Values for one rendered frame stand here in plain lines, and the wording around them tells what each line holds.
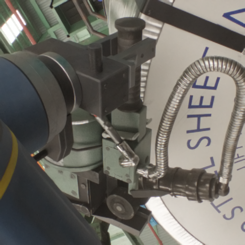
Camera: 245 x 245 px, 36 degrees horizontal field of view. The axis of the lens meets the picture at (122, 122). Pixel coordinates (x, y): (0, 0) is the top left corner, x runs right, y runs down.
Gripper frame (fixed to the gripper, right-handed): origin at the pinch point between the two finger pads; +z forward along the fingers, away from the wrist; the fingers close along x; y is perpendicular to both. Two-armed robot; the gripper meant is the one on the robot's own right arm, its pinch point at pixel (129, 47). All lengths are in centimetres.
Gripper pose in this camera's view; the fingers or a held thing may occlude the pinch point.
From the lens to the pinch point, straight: 53.1
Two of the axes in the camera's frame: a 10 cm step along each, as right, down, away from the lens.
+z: 6.4, -4.4, 6.3
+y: 0.0, -8.2, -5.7
